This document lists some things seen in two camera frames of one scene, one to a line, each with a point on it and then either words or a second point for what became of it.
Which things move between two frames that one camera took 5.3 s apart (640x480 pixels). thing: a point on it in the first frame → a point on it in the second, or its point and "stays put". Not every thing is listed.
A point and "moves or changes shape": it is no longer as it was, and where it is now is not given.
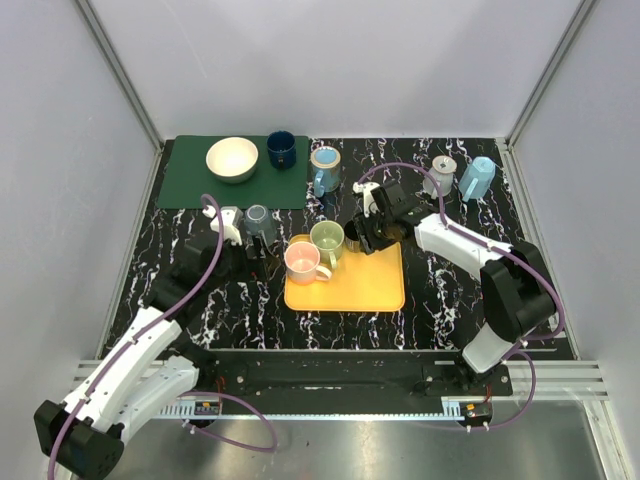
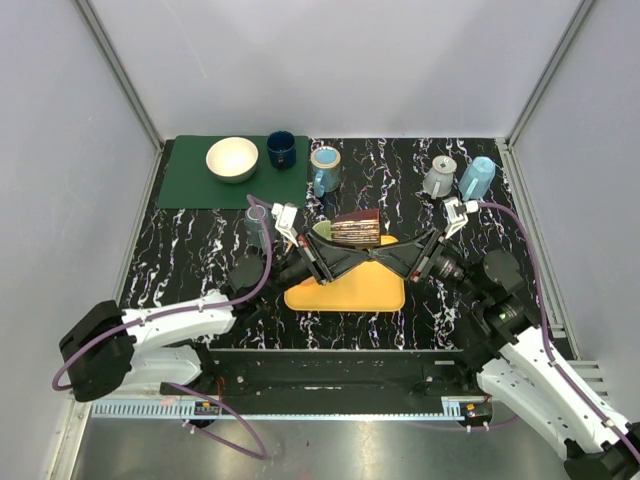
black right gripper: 368,242 → 404,260
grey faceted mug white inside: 258,217 stays put
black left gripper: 255,248 → 314,258
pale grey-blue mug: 443,168 stays put
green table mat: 188,177 stays put
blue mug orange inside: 326,159 stays put
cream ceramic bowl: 232,159 stays put
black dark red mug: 351,237 moves or changes shape
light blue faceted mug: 477,179 stays put
